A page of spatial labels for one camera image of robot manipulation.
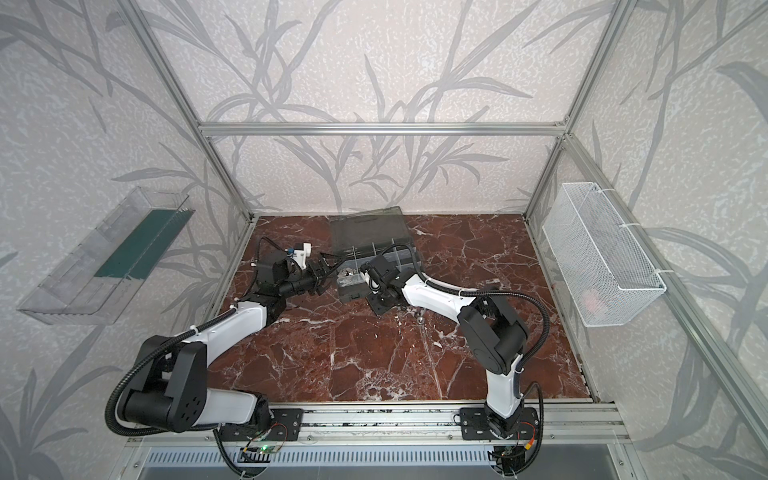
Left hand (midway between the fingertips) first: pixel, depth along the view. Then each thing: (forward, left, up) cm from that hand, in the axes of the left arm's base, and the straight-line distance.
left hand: (345, 260), depth 83 cm
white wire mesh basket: (-14, -59, +16) cm, 63 cm away
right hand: (-3, -8, -13) cm, 16 cm away
